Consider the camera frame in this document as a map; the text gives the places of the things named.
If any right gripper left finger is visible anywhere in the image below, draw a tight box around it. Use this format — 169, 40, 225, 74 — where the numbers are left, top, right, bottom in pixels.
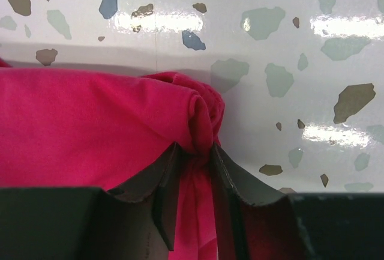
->
1, 144, 182, 259

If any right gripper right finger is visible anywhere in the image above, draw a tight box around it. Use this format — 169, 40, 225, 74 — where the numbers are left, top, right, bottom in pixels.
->
209, 145, 383, 259

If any pink t shirt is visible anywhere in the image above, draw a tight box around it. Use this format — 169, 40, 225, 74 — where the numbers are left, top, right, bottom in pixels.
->
1, 63, 225, 259

